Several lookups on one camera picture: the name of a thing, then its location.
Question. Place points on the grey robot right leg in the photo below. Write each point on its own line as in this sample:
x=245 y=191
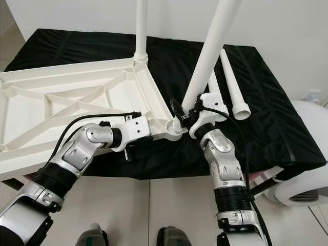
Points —
x=173 y=238

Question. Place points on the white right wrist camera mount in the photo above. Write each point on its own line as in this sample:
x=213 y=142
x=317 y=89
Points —
x=202 y=125

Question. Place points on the grey robot leg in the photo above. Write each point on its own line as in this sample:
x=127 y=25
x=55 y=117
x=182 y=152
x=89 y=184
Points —
x=93 y=237
x=173 y=238

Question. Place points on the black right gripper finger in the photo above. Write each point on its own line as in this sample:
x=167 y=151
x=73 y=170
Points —
x=177 y=108

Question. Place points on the black tablecloth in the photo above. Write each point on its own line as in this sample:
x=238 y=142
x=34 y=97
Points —
x=277 y=138

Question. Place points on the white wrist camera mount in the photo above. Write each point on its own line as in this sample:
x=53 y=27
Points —
x=202 y=125
x=136 y=129

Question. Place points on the grey robot left leg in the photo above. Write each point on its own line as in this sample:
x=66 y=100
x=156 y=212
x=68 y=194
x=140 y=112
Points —
x=93 y=237

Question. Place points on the black metal table leg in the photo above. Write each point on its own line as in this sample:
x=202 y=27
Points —
x=16 y=185
x=266 y=189

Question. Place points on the pink cloth piece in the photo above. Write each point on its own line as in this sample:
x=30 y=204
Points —
x=261 y=178

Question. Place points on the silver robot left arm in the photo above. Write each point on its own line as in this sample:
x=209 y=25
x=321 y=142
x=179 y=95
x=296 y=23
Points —
x=82 y=148

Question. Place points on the white plastic children table top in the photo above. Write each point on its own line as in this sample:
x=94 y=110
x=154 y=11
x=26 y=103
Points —
x=41 y=113

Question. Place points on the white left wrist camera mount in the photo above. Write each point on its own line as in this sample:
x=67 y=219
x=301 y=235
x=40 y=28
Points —
x=136 y=129

